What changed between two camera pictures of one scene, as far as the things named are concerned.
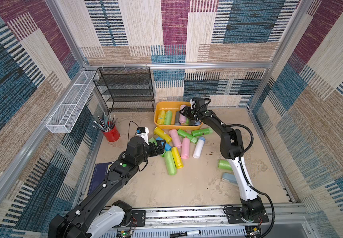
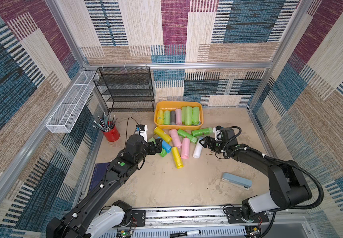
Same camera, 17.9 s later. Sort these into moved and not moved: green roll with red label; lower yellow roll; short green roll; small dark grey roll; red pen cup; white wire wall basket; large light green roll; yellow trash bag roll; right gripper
Moved: right gripper; small dark grey roll
Not moved: red pen cup; large light green roll; yellow trash bag roll; white wire wall basket; green roll with red label; lower yellow roll; short green roll
